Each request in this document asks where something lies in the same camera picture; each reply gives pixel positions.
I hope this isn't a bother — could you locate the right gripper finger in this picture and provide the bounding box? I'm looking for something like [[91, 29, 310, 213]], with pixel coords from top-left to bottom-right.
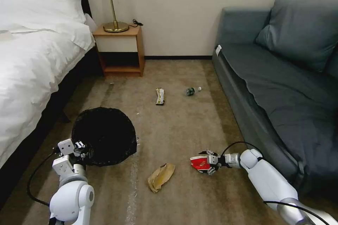
[[207, 163, 222, 177], [198, 149, 221, 158]]

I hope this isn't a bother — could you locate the red and white carton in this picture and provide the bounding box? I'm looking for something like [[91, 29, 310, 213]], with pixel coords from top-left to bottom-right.
[[189, 152, 215, 174]]

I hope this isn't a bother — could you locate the trash bin with black bag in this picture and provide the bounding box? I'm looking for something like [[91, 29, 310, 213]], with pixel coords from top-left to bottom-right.
[[71, 107, 139, 167]]

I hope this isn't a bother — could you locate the crumpled brown paper bag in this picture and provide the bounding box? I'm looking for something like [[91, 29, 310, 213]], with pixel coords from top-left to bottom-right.
[[147, 162, 176, 194]]

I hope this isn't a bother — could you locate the crushed green plastic bottle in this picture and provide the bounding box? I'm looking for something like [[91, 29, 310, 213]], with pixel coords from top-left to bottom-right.
[[184, 86, 203, 97]]

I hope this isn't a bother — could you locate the yellow-black snack wrapper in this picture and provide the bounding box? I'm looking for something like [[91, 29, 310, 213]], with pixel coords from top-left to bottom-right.
[[155, 88, 167, 106]]

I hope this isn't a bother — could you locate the grey-blue fabric sofa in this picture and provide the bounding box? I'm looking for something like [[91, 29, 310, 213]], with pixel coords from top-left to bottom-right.
[[212, 0, 338, 200]]

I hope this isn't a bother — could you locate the white bed duvet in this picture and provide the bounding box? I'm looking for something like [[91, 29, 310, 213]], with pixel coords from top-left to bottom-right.
[[0, 22, 96, 169]]

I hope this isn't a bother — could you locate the black baseboard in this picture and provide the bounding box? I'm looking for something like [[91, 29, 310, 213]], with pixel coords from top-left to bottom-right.
[[144, 55, 213, 60]]

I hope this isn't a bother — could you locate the wooden nightstand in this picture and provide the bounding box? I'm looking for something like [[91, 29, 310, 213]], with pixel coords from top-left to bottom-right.
[[92, 23, 145, 78]]

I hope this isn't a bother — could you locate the brass table lamp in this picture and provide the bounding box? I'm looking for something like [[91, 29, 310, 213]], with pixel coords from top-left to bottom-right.
[[87, 0, 130, 33]]

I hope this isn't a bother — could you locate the grey-blue sofa cushion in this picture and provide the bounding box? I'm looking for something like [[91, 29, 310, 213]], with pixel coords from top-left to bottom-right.
[[254, 0, 338, 73]]

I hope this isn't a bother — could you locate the white pillow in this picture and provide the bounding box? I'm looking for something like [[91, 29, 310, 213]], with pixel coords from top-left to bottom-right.
[[0, 0, 88, 32]]

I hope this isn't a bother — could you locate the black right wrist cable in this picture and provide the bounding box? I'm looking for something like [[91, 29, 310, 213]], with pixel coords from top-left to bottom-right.
[[220, 141, 264, 160]]

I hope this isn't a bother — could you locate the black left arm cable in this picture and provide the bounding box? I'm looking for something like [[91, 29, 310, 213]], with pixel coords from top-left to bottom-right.
[[28, 149, 62, 207]]

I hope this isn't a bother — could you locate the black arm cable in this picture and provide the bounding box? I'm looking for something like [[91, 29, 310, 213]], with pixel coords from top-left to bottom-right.
[[28, 149, 62, 207], [263, 200, 331, 219]]

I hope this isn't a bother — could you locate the dark bed frame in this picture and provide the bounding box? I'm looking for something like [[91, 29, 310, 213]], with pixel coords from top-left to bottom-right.
[[0, 0, 105, 211]]

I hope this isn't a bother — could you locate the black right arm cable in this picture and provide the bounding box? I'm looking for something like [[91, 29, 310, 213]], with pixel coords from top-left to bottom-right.
[[263, 200, 331, 219]]

